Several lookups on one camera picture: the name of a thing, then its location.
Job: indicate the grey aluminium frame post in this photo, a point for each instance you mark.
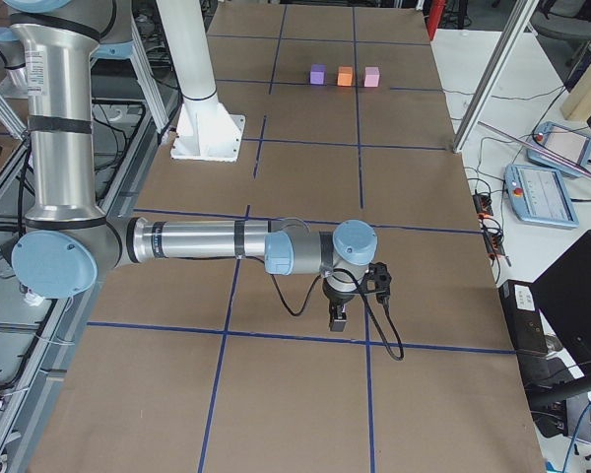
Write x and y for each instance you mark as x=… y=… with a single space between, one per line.
x=514 y=28

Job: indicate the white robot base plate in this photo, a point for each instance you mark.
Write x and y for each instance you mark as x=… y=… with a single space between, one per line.
x=206 y=131

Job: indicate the blue teach pendant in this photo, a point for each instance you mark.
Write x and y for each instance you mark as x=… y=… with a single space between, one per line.
x=538 y=196
x=570 y=144

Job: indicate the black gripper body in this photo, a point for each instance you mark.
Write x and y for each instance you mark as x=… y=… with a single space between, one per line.
x=336 y=299

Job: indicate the orange foam cube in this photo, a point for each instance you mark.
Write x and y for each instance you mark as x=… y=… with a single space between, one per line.
x=345 y=76

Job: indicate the purple foam cube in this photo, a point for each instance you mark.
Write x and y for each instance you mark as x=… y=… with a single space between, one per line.
x=317 y=74

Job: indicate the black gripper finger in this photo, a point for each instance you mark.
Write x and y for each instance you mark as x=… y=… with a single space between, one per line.
x=334 y=317
x=342 y=318

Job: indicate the black box device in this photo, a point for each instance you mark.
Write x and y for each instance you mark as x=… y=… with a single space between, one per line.
x=522 y=318

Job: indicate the black laptop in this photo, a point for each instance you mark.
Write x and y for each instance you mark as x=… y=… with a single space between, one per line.
x=563 y=295

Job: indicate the white camera stand pillar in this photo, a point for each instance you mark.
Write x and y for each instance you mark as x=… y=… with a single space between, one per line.
x=188 y=46

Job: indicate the blue teach pendant near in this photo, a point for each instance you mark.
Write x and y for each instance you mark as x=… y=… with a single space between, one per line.
x=538 y=196

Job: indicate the pink foam cube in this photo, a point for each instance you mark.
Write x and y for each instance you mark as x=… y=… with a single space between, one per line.
x=371 y=77

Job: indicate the blue teach pendant far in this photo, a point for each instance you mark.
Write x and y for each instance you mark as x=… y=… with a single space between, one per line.
x=570 y=144

